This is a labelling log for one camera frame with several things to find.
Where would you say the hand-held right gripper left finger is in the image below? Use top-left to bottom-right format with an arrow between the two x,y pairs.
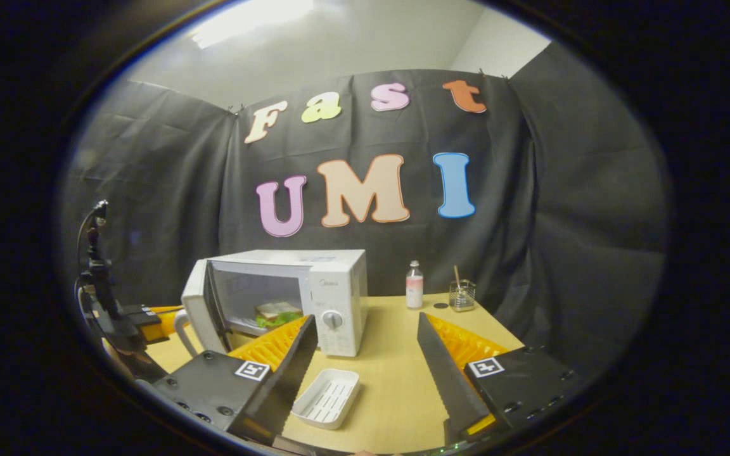
150,315 -> 319,446

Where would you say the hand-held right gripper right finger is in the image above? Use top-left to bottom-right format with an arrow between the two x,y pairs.
417,312 -> 587,441

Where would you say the lettuce sandwich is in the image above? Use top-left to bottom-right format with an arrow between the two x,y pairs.
255,301 -> 304,329

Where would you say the white microwave oven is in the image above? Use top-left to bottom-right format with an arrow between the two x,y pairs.
174,249 -> 369,358

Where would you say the white plastic tray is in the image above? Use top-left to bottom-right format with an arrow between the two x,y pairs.
291,369 -> 361,430

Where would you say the small clear bottle pink label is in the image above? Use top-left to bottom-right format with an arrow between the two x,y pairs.
406,260 -> 424,309

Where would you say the clear glass wire holder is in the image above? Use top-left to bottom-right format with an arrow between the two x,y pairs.
449,279 -> 477,312

